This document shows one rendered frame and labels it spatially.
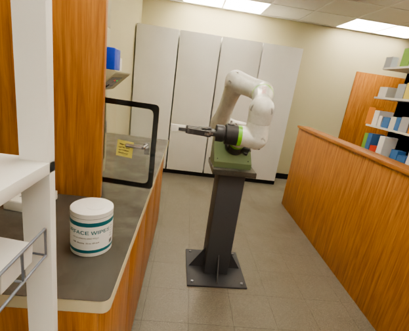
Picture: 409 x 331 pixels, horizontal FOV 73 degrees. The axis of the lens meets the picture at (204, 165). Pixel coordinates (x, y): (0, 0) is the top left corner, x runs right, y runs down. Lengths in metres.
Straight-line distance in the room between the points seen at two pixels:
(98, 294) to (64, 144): 0.71
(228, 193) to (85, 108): 1.24
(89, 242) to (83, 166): 0.48
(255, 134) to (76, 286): 0.85
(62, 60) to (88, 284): 0.86
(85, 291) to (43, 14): 0.66
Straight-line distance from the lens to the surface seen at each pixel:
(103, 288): 0.87
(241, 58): 4.47
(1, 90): 1.43
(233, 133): 1.21
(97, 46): 1.26
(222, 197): 2.12
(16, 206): 1.30
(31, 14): 0.48
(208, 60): 4.41
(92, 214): 0.91
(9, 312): 0.95
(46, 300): 0.63
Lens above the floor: 1.51
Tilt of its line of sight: 16 degrees down
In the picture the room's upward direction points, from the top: 8 degrees clockwise
